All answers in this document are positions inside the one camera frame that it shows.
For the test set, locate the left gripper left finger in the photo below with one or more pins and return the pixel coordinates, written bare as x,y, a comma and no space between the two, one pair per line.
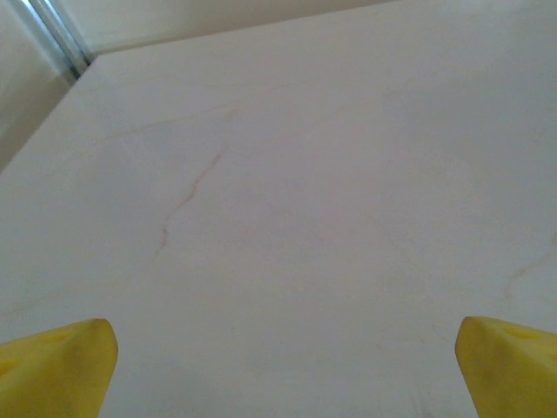
52,374

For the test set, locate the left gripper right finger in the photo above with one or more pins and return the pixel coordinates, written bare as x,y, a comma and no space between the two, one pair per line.
513,374

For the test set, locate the left aluminium corner post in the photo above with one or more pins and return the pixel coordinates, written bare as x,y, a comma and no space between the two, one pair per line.
61,39

